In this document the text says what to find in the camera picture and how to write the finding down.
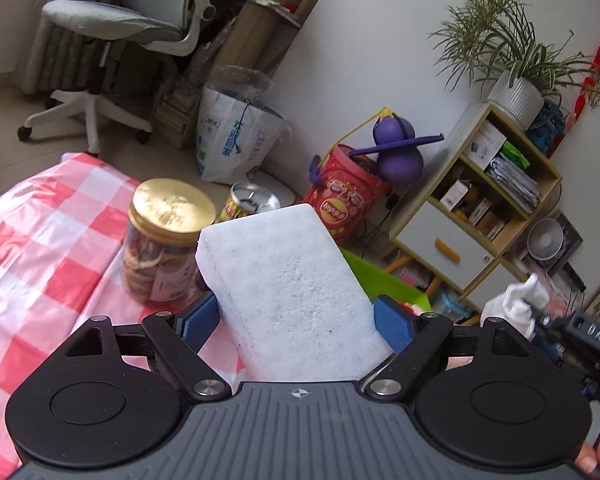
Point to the grey office chair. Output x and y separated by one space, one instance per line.
105 15

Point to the small red item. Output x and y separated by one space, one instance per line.
290 7

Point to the red printed bucket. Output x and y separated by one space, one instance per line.
340 200

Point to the stack of papers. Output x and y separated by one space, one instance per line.
512 182

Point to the cookie jar gold lid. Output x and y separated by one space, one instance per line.
155 260

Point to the white paper bag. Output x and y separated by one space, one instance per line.
230 140

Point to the wooden shelf cabinet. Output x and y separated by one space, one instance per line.
542 205

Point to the white cardboard box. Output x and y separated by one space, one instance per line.
485 142

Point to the open chip can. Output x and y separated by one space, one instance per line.
230 210

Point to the clear storage box pink contents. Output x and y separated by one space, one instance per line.
410 277

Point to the white soft cloth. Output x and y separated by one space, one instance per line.
510 300

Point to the white table fan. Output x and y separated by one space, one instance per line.
545 245

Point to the potted spider plant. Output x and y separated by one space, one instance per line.
517 97

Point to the green plastic bin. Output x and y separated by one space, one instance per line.
370 275

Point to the purple jumping ball toy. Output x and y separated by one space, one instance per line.
400 160

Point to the small white box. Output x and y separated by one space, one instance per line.
455 195

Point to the white foam block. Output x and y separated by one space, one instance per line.
290 290

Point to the stack of books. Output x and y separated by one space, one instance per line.
177 115

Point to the grey radiator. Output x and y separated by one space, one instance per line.
55 60

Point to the green bag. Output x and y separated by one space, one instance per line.
516 154

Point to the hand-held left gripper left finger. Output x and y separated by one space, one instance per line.
200 320

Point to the pink checked tablecloth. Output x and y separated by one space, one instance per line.
55 260

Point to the clear plastic bag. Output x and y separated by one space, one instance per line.
240 82

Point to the blue lidded storage box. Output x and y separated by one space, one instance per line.
455 307

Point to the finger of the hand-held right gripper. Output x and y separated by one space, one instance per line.
555 327

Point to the brown snack box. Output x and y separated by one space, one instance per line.
492 226
480 211

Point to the blue knitted item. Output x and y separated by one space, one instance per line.
545 130

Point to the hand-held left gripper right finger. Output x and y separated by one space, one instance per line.
392 325

